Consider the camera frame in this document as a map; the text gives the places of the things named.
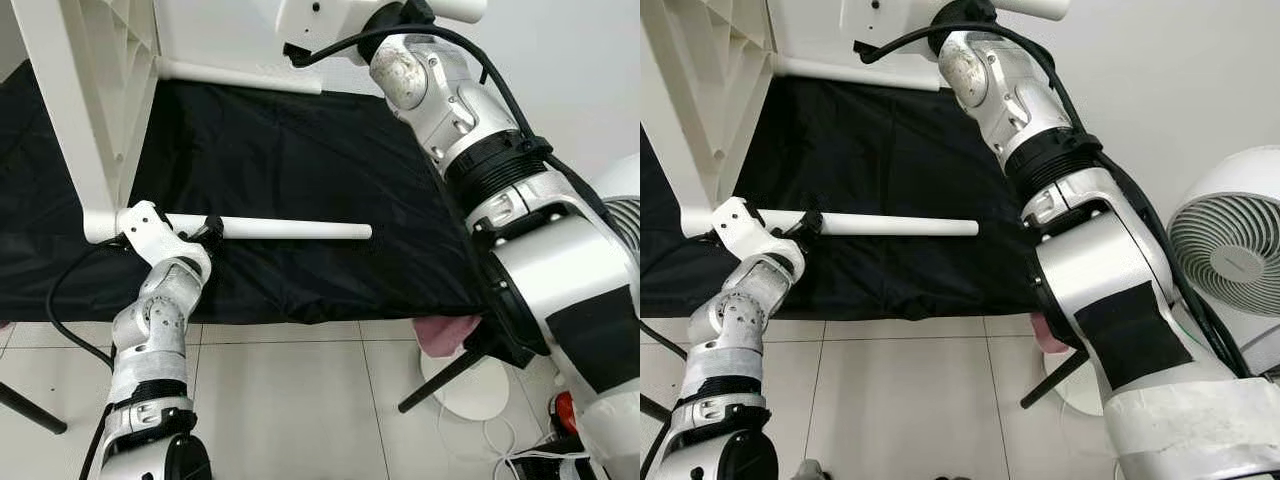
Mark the white plastic table leg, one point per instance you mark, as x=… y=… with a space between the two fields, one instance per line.
x=1035 y=8
x=850 y=73
x=900 y=225
x=300 y=230
x=240 y=77
x=460 y=9

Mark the white plastic table top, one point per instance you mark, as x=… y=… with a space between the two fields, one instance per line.
x=710 y=100
x=90 y=100

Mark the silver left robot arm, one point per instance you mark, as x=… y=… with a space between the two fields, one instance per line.
x=735 y=330
x=150 y=330

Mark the black table cloth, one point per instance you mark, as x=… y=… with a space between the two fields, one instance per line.
x=300 y=170
x=900 y=170

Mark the white fan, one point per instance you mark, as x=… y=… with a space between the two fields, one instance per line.
x=622 y=210
x=1230 y=240

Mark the black metal table leg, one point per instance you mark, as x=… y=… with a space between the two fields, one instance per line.
x=1055 y=378
x=440 y=375
x=30 y=408
x=655 y=408

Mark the grey robot foot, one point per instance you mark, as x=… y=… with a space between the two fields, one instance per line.
x=810 y=470

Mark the pink seat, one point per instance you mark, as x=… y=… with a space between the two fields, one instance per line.
x=445 y=335
x=1048 y=332

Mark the red round object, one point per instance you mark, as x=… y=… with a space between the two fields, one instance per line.
x=566 y=412

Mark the white round floor base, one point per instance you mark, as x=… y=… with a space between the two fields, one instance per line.
x=480 y=390
x=1075 y=390

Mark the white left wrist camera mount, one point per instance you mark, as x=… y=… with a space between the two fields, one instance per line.
x=150 y=228
x=745 y=222

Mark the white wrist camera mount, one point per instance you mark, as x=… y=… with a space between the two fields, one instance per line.
x=150 y=228
x=890 y=18
x=330 y=20
x=745 y=222

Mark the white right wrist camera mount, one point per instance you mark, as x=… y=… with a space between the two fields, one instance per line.
x=890 y=18
x=330 y=20

